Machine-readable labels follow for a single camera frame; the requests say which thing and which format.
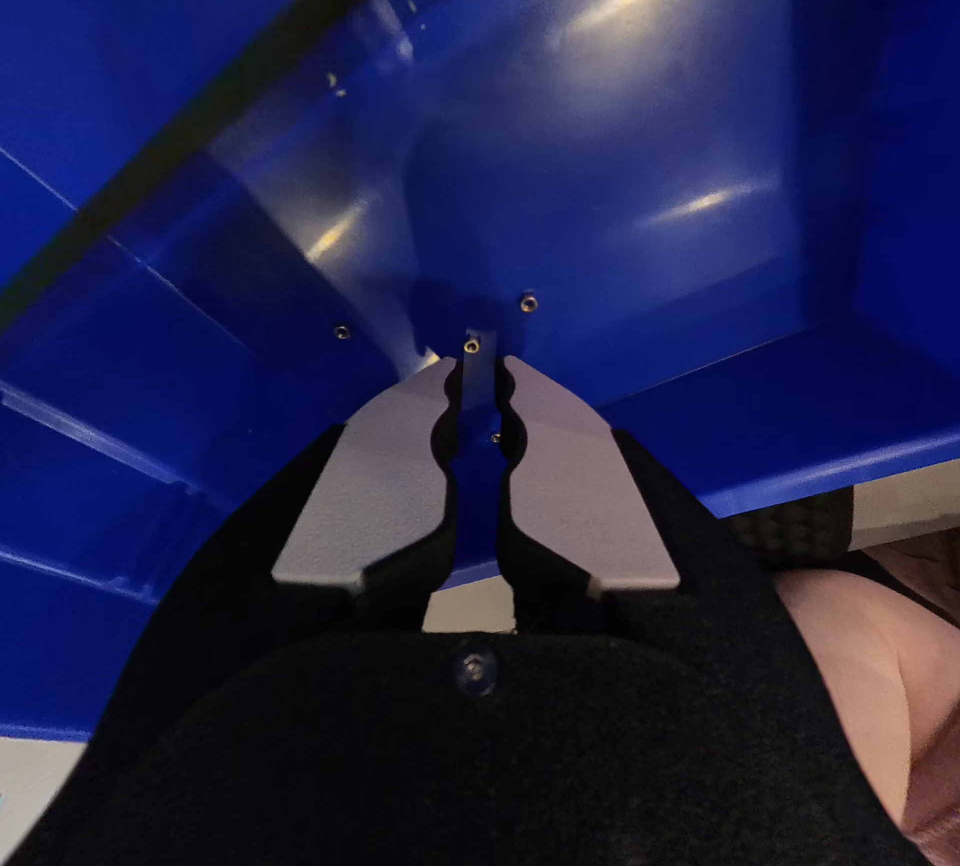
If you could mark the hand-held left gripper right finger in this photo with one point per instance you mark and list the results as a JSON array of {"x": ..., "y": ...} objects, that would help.
[{"x": 592, "y": 499}]

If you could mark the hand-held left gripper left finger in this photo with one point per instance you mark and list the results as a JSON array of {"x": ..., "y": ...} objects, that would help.
[{"x": 367, "y": 499}]

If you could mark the blue divided plastic bin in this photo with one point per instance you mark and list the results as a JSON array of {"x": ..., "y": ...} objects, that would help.
[{"x": 637, "y": 94}]

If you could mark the person's left forearm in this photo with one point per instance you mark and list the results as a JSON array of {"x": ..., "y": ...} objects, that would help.
[{"x": 862, "y": 671}]

